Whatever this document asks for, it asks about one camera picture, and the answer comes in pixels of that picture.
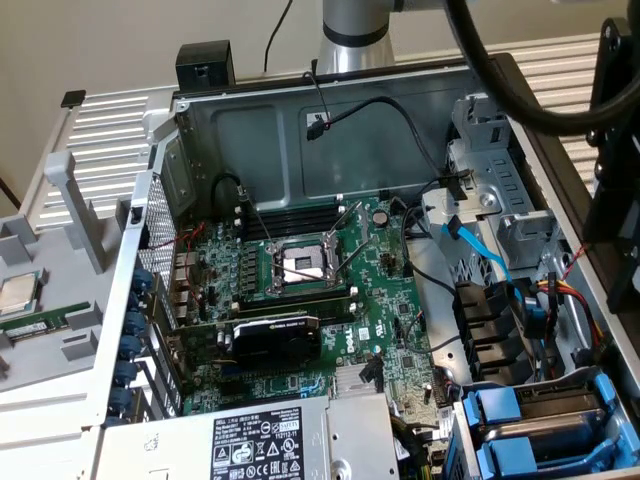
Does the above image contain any red yellow black power wire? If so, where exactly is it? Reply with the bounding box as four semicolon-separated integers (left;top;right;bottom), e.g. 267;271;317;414
530;271;610;354

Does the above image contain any blue SATA wire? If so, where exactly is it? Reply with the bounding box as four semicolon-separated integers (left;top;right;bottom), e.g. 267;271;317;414
441;214;545;326

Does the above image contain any hard disk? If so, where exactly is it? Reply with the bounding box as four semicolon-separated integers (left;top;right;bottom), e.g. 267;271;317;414
461;373;619;452

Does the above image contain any empty blue disk carrier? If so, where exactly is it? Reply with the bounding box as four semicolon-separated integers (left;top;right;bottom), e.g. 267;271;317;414
476;409;629;474

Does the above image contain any metal disk bay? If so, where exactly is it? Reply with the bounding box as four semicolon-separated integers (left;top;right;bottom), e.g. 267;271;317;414
452;367;640;480

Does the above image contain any metal optical drive cage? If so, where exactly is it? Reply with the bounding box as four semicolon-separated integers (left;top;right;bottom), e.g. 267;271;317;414
446;92;557;274

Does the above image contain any green Dell motherboard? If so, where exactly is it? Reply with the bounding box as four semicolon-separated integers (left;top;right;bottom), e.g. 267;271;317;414
169;193;454;480

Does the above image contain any open grey PC case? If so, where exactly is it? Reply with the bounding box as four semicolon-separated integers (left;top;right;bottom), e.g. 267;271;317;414
82;52;640;480

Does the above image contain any metal socket cover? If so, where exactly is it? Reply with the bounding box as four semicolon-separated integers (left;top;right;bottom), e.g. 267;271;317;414
324;199;372;251

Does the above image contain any silver finned heat sink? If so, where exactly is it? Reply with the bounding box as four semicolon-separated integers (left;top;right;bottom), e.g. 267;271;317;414
333;363;387;400

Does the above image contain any thin metal locking lever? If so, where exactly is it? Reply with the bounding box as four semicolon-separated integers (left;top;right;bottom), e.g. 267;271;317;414
277;263;327;282
247;198;277;250

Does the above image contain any CPU socket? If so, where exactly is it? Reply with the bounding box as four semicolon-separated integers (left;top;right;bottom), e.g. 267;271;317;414
267;234;349;297

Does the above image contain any black RAM slot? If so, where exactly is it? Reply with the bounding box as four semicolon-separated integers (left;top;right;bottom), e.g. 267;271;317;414
233;193;347;224
233;208;347;240

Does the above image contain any grey power supply unit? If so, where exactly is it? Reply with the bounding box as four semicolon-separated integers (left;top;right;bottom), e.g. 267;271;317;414
97;392;401;480

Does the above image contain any black graphics card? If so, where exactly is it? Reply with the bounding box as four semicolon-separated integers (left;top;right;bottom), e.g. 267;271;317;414
172;312;322;372

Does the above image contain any grey plastic parts rack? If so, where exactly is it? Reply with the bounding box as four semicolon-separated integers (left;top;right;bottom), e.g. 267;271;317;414
0;149;132;396

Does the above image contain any green RAM stick white label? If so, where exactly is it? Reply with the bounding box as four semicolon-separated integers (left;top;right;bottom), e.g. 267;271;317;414
0;301;95;335

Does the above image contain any silver CPU chip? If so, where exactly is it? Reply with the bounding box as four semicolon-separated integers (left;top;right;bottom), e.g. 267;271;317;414
0;272;41;319

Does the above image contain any red black twisted wire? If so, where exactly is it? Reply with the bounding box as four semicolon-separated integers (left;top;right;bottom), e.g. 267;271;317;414
560;242;591;281

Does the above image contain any black round cable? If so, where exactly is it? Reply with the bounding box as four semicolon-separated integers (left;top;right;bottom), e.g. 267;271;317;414
399;202;459;301

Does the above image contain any thin grey cable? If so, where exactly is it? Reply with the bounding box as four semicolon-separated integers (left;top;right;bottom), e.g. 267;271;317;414
427;333;464;354

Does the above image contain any black cable angled plug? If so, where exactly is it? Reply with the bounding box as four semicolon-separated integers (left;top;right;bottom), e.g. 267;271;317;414
360;355;385;394

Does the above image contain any black cable with black plug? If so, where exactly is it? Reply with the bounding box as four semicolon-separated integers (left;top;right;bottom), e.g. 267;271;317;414
304;96;441;179

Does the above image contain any braided power wire bundle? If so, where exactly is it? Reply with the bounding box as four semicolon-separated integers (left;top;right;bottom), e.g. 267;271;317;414
390;414;441;480

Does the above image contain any thin black hanging cable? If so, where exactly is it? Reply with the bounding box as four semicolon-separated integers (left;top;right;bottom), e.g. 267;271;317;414
263;0;296;71

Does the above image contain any black looped cable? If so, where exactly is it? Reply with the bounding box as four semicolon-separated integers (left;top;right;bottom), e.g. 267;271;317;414
212;172;251;217

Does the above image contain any black box bracket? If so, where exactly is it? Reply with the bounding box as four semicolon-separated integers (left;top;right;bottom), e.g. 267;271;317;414
174;41;237;95

